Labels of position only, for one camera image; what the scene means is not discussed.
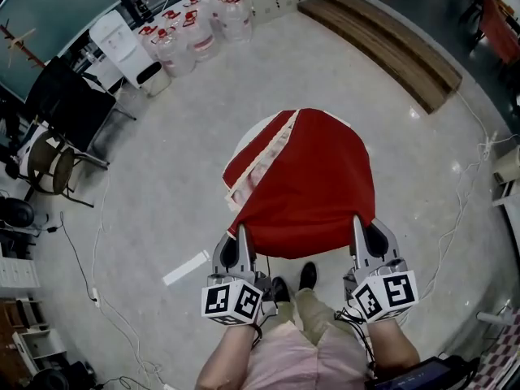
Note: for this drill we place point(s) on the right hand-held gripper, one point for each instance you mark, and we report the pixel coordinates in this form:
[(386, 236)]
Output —
[(390, 295)]

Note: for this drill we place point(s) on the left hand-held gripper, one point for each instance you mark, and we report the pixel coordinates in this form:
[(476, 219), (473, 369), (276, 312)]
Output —
[(231, 303)]

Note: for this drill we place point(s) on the red tablecloth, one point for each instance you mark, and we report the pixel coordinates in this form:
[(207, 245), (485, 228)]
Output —
[(317, 177)]

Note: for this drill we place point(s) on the person's left forearm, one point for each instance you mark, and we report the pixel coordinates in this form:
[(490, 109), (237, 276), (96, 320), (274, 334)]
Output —
[(227, 360)]

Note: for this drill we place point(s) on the person's right forearm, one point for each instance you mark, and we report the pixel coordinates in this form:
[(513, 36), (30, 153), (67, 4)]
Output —
[(392, 343)]

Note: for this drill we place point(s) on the white flat strip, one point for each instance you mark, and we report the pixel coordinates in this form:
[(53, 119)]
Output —
[(185, 268)]

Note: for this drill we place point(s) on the person's black left shoe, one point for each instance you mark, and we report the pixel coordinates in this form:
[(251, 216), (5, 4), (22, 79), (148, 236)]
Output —
[(280, 291)]

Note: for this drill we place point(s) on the person's black shoe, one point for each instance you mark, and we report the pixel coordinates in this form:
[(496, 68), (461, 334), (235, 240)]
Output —
[(308, 276), (280, 291)]

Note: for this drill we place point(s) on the person's black right shoe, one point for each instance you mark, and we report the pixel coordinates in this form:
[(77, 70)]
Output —
[(308, 276)]

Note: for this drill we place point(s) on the person's khaki trousers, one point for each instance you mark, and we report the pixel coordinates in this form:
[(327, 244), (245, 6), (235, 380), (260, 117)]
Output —
[(315, 315)]

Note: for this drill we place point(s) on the person's pink shirt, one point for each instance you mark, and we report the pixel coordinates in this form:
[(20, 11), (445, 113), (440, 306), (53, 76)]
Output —
[(292, 364)]

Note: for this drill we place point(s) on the black screen device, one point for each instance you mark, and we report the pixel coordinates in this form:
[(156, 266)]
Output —
[(410, 378)]

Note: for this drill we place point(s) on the white extension socket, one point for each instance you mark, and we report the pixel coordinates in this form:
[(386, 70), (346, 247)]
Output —
[(96, 297)]

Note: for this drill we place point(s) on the white shelving rack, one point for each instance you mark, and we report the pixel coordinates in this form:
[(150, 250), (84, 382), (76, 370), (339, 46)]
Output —
[(512, 201)]

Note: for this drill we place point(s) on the beige pedal bin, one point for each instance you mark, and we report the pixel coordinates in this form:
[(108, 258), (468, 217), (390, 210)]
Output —
[(510, 165)]

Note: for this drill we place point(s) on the red white checkered cloth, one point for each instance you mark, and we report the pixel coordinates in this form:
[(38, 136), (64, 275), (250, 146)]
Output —
[(503, 356)]

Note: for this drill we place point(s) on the small white waste bin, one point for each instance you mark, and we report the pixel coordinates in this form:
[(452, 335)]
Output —
[(156, 81)]

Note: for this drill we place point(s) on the wooden step platform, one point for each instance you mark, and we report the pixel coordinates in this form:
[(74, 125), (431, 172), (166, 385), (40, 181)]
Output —
[(386, 47)]

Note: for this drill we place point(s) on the white drawer cabinet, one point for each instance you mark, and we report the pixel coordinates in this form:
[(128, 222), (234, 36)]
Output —
[(18, 272)]

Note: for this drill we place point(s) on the black oval back chair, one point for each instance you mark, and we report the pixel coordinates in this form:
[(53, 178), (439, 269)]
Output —
[(16, 213)]

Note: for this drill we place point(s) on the cluster of clear water jugs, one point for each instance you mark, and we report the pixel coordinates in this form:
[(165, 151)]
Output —
[(195, 39)]

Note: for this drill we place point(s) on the black mesh office chair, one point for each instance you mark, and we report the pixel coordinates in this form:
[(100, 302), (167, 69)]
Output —
[(69, 100)]

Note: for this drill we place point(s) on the brown wooden cabinet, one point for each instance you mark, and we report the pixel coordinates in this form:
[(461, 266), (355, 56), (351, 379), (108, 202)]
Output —
[(16, 339)]

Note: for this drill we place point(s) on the white water dispenser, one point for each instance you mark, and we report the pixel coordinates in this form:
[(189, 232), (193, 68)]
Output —
[(118, 43)]

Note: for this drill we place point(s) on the reddish cloth covered table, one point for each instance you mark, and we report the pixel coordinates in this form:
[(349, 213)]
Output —
[(501, 35)]

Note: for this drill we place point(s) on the wooden coat rack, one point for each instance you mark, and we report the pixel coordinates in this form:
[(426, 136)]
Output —
[(18, 45)]

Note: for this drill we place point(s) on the white metal frame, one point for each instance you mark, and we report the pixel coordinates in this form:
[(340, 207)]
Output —
[(493, 317)]

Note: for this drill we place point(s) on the black framed window wall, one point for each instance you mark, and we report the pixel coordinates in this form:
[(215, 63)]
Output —
[(48, 22)]

